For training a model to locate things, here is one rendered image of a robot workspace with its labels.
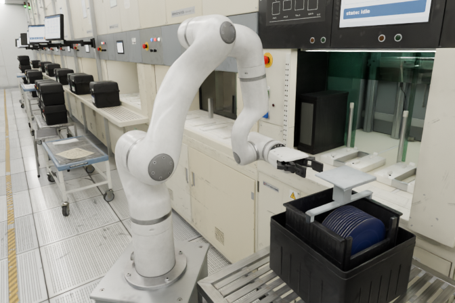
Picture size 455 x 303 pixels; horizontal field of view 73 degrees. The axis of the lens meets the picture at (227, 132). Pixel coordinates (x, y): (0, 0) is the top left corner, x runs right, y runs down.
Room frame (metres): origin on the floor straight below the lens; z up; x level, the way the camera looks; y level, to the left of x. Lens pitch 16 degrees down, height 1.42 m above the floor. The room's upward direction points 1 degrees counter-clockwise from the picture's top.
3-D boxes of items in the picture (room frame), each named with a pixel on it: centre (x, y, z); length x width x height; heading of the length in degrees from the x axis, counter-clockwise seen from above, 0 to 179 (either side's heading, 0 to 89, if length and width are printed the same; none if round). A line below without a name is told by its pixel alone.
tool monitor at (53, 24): (3.70, 1.77, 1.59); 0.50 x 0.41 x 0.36; 125
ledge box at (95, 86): (3.38, 1.34, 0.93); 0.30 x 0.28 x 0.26; 32
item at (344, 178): (0.75, -0.30, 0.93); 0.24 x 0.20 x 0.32; 119
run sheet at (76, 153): (2.75, 1.44, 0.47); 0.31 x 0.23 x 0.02; 56
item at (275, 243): (0.75, -0.30, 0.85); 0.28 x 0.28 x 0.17; 29
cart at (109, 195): (2.91, 1.52, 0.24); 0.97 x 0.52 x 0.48; 37
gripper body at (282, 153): (0.95, -0.19, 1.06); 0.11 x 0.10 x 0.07; 29
